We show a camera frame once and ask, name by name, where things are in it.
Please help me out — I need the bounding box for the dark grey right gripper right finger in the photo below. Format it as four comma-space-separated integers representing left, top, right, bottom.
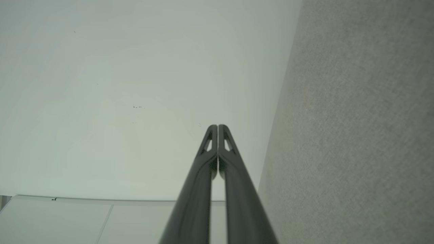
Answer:
218, 124, 279, 244

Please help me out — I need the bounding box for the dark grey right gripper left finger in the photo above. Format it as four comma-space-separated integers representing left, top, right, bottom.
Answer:
159, 124, 218, 244

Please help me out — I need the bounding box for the grey fabric sofa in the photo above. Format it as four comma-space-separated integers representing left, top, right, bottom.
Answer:
257, 0, 434, 244

